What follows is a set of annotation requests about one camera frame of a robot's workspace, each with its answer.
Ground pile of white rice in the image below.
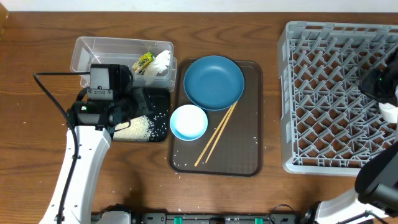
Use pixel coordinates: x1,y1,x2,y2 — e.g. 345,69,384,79
113,116,167,142

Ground grey dishwasher rack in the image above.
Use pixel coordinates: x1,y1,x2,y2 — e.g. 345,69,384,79
277,21,397,176

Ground dark blue plate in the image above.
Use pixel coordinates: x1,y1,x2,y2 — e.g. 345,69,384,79
183,55,245,111

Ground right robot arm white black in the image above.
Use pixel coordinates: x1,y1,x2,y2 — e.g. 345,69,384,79
298,52,397,223

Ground wooden chopstick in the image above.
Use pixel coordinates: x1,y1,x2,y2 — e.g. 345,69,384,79
205,103,237,163
194,109,229,167

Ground yellow green snack wrapper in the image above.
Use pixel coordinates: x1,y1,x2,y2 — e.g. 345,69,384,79
132,52,154,74

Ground black rail with green clips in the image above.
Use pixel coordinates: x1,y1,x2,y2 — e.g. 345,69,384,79
93,203,312,224

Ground wooden chopstick left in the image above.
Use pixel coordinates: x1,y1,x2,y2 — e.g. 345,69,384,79
194,109,229,167

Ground crumpled white tissue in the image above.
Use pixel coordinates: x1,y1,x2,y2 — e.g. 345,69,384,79
144,50,170,86

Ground light blue small bowl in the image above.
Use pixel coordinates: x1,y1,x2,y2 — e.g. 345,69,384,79
169,105,208,141

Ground clear plastic waste bin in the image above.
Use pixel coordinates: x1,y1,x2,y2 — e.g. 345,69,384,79
70,37,177,92

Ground brown serving tray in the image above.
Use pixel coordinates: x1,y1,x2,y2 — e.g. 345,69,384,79
169,60,263,177

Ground black waste tray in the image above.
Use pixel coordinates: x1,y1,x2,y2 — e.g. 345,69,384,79
147,88,170,132

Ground wooden chopstick right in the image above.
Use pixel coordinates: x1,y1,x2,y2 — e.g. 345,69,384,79
205,103,237,163

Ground white cup pink inside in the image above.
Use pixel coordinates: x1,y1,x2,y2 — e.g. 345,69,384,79
378,103,398,124

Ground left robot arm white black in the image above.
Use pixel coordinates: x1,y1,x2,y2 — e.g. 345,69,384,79
41,64,154,223

